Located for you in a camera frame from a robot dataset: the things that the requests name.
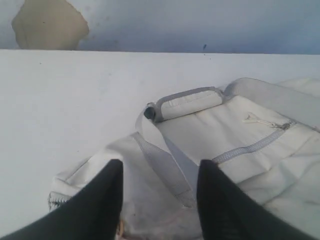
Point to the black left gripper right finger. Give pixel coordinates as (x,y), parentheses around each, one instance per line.
(227,213)

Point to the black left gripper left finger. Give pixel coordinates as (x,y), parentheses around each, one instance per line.
(92,214)

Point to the white canvas duffel bag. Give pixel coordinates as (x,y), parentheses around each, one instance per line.
(265,137)

